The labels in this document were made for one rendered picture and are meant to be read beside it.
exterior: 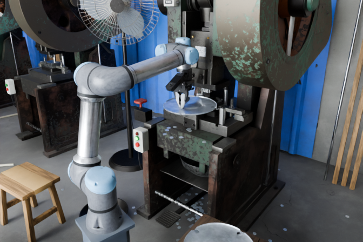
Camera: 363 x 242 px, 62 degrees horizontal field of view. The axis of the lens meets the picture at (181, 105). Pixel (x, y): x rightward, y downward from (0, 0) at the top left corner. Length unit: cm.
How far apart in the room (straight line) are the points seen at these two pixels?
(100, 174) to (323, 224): 148
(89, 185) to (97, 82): 39
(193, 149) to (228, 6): 81
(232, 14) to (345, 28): 157
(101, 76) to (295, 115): 198
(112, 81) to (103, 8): 115
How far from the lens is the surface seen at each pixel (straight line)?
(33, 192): 192
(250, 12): 113
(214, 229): 141
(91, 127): 128
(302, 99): 275
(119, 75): 114
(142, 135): 173
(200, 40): 165
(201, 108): 159
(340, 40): 264
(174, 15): 169
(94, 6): 231
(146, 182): 194
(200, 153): 163
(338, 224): 225
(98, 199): 126
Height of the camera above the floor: 132
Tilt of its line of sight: 19 degrees down
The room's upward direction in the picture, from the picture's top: straight up
